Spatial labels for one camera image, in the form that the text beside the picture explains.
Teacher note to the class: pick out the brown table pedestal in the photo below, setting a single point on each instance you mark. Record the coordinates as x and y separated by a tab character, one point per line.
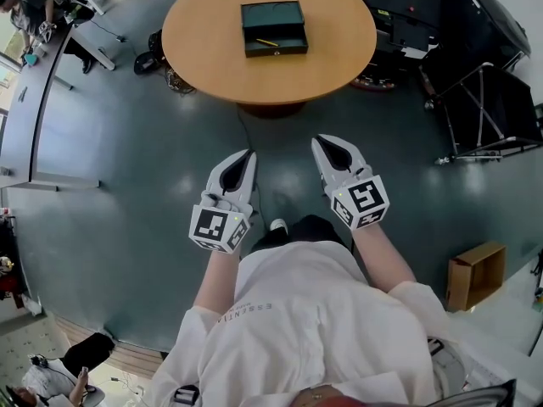
271	107

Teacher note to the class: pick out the dark green box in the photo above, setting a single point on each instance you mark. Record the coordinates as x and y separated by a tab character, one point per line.
273	19

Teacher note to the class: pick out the person's left forearm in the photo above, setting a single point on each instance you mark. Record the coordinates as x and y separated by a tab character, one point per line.
218	282

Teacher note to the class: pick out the person's white shirt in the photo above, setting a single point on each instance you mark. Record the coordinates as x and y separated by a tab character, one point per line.
314	320

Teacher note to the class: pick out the long grey desk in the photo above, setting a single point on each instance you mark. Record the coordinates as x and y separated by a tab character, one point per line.
46	113

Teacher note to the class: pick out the black round bag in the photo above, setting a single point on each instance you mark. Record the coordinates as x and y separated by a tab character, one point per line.
146	59

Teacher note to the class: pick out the brown cardboard carton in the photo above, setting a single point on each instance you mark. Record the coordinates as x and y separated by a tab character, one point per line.
477	276

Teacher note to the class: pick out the teal object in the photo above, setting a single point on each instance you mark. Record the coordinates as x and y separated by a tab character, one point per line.
31	59

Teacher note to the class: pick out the black folding cart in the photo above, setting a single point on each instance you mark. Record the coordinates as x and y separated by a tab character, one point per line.
492	113

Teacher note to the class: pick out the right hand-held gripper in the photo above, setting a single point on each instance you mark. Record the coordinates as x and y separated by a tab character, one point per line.
360	202

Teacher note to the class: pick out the person's white shoe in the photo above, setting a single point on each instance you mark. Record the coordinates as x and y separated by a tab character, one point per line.
278	225

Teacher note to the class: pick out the yellow utility knife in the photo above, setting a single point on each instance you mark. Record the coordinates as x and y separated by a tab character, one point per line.
266	42

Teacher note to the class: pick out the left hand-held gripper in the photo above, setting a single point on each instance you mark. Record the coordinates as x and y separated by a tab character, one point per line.
212	227

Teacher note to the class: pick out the black office chair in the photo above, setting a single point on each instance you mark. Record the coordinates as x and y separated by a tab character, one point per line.
87	352

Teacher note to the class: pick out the person's right forearm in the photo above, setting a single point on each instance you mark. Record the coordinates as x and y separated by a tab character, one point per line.
384	261

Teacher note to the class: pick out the black equipment stack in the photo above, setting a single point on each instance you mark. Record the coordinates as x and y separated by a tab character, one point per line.
428	15

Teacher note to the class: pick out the person's black trousers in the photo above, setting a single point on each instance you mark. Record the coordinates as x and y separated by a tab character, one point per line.
309	229

